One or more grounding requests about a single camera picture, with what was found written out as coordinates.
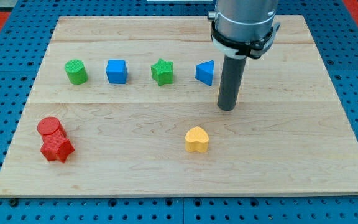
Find black clamp ring mount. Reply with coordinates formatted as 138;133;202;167
211;22;280;60

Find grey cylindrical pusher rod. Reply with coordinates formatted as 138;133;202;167
217;56;246;111

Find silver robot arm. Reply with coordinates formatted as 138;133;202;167
208;0;280;111

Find yellow heart block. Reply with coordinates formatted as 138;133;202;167
185;126;209;153

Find blue triangle block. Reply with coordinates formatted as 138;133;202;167
195;60;214;86

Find green star block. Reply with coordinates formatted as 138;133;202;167
150;58;173;86

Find blue cube block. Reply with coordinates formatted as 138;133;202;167
106;60;127;84

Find wooden board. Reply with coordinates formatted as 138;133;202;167
0;15;358;198

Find green cylinder block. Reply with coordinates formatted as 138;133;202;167
64;59;88;85

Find red cylinder block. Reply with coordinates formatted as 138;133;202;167
37;116;67;137

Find red star block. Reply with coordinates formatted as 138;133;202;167
40;133;75;163

